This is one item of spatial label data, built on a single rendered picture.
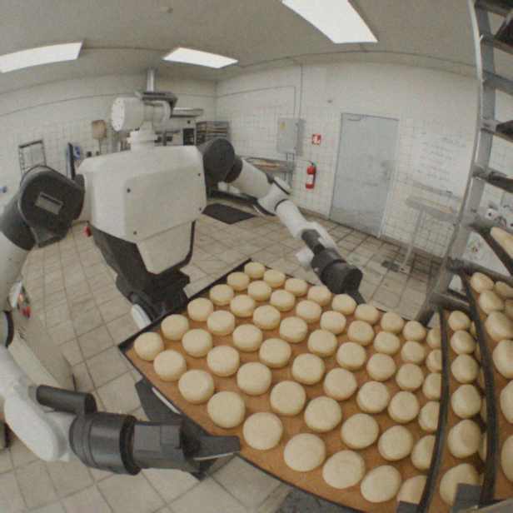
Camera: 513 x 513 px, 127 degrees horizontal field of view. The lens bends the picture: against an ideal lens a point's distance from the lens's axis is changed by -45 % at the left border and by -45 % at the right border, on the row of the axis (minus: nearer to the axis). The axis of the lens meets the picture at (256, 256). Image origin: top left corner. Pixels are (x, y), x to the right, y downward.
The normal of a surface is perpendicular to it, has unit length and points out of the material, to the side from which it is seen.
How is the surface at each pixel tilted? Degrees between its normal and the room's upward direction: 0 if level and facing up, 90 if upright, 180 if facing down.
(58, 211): 95
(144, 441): 0
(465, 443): 0
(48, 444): 37
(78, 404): 26
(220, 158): 76
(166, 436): 0
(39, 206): 95
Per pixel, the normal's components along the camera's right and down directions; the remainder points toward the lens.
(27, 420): 0.15, -0.41
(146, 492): 0.04, -0.87
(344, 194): -0.68, 0.33
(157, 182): 0.83, 0.32
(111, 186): 0.19, 0.42
